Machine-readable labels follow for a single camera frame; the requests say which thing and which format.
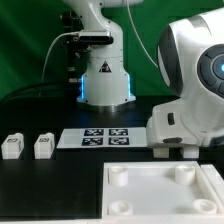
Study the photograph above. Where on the white square tabletop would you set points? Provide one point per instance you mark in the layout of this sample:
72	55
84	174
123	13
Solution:
159	193

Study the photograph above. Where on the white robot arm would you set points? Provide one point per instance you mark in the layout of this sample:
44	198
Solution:
190	56

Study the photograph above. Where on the white sheet with tags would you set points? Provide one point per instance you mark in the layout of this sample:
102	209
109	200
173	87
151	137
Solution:
102	138

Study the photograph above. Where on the black camera on mount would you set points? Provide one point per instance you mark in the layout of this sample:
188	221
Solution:
78	41

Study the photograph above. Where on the white obstacle rail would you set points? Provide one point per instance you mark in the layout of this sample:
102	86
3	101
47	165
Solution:
215	180

